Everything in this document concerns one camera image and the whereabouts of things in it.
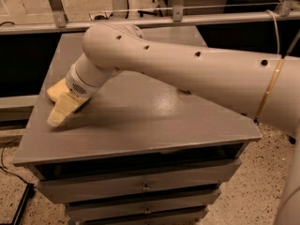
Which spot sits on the top grey drawer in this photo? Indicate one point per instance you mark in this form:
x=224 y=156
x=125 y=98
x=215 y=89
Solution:
x=104 y=186

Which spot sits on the yellow wavy sponge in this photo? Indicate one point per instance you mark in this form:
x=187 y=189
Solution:
x=55 y=91

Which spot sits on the grey drawer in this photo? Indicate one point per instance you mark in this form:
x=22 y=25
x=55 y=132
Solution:
x=190 y=214
x=146 y=205
x=104 y=186

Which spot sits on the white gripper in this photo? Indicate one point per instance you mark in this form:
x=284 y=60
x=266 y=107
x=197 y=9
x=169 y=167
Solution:
x=78 y=84

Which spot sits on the bottom grey drawer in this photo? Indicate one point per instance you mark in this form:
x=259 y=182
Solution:
x=190 y=214

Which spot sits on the middle grey drawer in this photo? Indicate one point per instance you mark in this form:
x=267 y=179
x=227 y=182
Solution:
x=146 y=205

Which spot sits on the grey drawer cabinet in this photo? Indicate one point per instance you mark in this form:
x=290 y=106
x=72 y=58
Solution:
x=134 y=123

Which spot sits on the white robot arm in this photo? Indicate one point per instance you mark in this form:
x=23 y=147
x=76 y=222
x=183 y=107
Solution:
x=263 y=86

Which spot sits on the grey metal railing frame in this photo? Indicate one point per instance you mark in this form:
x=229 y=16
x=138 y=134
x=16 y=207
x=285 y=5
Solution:
x=20 y=16

